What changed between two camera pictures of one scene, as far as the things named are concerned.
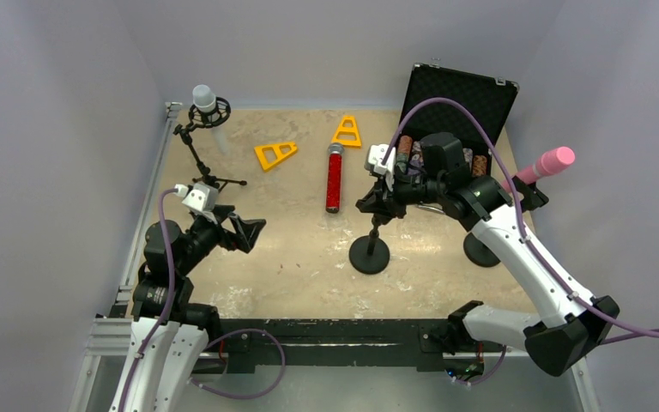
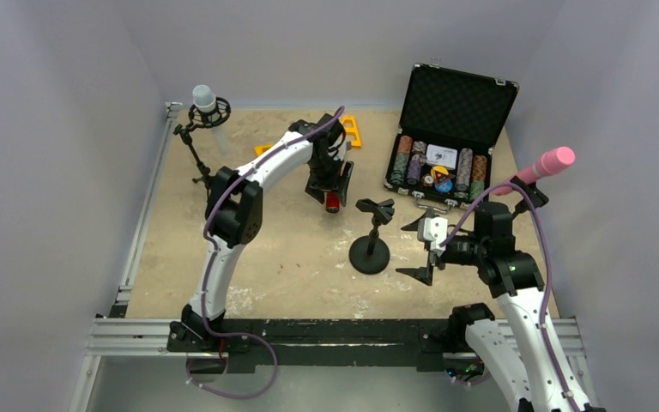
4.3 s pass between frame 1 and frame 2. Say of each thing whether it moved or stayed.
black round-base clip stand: stayed
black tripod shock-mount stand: stayed
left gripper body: moved
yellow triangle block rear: stayed
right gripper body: moved
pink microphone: stayed
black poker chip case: stayed
